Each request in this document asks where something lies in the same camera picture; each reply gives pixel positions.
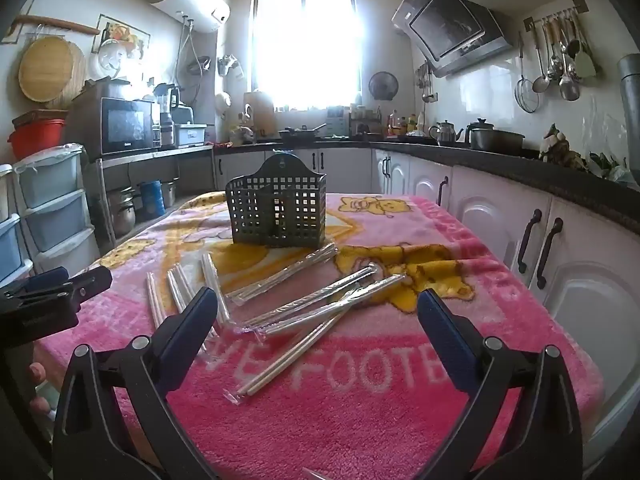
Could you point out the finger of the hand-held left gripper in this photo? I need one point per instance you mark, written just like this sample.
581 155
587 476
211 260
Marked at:
87 285
45 280

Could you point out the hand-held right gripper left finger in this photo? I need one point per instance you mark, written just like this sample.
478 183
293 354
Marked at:
192 325

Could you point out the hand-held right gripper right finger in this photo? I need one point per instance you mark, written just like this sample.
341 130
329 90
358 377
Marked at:
445 335

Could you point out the pile of chopstick packets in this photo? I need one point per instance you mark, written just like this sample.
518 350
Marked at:
320 310

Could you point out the dark grey utensil basket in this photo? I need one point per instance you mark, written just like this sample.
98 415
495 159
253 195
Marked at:
295 210

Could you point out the small hanging utensils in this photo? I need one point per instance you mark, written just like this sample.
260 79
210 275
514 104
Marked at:
425 85

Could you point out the row of hanging kitchen utensils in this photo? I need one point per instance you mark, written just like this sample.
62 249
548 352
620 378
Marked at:
569 85

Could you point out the person's left hand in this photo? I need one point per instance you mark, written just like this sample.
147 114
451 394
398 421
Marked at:
40 374

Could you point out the light blue plastic drawer unit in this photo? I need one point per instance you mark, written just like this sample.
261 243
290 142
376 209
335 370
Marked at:
10 250
52 220

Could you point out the stainless steel pots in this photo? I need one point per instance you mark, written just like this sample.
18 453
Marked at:
122 212

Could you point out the blue canister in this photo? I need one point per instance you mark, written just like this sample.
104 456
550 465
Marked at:
152 200

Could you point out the pink printed blanket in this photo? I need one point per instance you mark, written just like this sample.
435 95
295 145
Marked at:
350 410

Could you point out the small steel pot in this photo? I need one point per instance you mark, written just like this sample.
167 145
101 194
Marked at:
170 192

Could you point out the red plastic bucket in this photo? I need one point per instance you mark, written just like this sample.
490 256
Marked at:
37 140

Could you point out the metal shelf rack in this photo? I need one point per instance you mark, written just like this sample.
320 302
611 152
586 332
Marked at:
150 152

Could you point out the black microwave oven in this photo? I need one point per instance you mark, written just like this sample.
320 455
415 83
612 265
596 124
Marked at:
125 127

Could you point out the white storage box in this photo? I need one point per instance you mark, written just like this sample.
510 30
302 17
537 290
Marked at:
189 136

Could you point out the blender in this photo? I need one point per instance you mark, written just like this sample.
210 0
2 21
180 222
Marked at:
166 110

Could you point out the cardboard box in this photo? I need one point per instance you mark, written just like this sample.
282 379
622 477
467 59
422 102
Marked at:
92 92

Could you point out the steel kettle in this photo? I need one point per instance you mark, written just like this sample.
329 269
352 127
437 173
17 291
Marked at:
445 134

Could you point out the black cooking pot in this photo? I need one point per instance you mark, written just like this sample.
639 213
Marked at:
495 140

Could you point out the round bamboo tray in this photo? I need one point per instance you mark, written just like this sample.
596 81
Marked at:
50 72

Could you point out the condiment bottles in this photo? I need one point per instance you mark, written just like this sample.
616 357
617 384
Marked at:
400 125

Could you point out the ginger roots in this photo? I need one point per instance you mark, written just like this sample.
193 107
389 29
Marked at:
560 152

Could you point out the black wok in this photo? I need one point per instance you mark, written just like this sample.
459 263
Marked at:
300 134

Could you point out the beige water jug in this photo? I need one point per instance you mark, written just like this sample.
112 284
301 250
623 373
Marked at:
260 115

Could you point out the green leafy vegetables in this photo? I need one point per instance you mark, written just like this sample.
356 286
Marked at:
607 165

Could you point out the small round fan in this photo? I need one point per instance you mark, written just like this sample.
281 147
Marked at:
383 85

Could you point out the wooden rolling pin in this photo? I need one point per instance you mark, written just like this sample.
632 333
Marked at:
50 22

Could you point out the grey metal pipe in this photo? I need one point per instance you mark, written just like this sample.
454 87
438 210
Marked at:
631 110

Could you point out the bright window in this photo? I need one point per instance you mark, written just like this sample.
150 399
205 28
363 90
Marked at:
300 50

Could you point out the black range hood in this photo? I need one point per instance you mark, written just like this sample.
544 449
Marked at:
450 25

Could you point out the fruit wall poster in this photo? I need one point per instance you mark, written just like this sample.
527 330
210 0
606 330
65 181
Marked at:
125 32

